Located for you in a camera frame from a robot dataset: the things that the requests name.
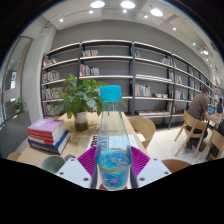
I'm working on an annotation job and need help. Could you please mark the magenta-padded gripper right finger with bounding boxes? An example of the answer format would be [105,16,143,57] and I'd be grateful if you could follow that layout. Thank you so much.
[130,146,173,189]

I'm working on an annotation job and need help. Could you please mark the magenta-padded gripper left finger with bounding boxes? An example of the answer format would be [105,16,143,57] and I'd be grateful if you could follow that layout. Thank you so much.
[54,145,98,189]

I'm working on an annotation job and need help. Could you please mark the clear bottle with teal cap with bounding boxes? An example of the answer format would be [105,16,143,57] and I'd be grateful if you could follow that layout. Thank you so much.
[95,84,133,192]

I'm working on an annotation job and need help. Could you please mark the grey patterned ceramic mug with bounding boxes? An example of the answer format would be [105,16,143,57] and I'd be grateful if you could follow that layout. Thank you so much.
[41,154,76,175]

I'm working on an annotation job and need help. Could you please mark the round-backed wooden chair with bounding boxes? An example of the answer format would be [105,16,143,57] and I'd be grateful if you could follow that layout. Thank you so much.
[6,151,23,162]
[161,158,192,174]
[128,115,157,150]

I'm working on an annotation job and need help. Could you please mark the dark blue book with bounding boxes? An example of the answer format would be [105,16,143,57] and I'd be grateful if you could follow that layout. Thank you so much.
[27,130,71,156]

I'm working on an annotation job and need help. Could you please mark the red book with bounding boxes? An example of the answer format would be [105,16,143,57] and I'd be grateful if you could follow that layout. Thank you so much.
[28,132,67,147]
[27,127,66,138]

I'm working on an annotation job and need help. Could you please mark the pink book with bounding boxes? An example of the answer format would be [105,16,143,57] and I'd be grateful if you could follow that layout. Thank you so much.
[27,118,65,134]

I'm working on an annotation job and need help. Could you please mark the slatted wooden chair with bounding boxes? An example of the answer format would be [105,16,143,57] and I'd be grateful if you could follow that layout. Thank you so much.
[199,128,224,161]
[174,109,208,158]

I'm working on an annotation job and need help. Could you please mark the green potted plant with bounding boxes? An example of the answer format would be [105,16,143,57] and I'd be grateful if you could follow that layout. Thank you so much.
[54,73,109,132]

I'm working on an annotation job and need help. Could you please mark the person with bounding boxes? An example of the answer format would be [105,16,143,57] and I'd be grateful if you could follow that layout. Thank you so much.
[186,85,214,149]

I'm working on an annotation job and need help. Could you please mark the small background green plant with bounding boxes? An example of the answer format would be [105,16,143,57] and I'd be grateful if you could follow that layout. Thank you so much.
[11,98,28,116]

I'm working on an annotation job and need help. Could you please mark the grey shelf unit with books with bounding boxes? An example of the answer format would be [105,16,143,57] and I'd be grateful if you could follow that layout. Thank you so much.
[40,39,224,129]

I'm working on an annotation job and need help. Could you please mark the ceiling lights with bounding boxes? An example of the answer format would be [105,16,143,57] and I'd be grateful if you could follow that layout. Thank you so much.
[58,0,211,56]

